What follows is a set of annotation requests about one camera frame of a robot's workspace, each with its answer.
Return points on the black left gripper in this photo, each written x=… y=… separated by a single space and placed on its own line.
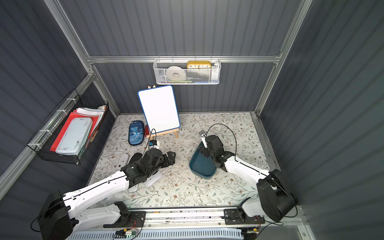
x=167 y=157

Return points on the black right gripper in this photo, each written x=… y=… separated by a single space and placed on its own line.
x=205 y=151

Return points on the grey white mouse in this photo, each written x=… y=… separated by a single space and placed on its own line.
x=153 y=179

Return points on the teal storage box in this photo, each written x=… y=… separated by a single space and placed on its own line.
x=202 y=166

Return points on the black mouse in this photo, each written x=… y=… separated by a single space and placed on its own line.
x=135 y=158

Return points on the white mouse with usb dongle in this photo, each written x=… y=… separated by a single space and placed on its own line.
x=133 y=189

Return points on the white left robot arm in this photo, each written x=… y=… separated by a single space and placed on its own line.
x=63 y=214

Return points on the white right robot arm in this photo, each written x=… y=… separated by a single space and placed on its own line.
x=275 y=198

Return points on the red wallet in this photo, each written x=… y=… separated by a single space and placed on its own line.
x=147 y=131

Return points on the blue pencil case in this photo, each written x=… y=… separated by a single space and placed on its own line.
x=136 y=133

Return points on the white tape roll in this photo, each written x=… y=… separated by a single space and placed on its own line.
x=175 y=73

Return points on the yellow clock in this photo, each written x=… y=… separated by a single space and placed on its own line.
x=199 y=64

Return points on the white flat case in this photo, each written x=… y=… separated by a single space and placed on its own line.
x=74 y=137

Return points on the red folder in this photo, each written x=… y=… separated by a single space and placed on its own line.
x=76 y=114

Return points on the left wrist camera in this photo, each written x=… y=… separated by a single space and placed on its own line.
x=153 y=144

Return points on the white board with blue frame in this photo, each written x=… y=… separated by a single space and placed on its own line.
x=160 y=108

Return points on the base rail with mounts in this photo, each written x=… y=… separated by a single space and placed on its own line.
x=180 y=217

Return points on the white wire wall basket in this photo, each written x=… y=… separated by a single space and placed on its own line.
x=193 y=76

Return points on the black wire side basket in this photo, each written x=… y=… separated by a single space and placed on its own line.
x=46 y=136

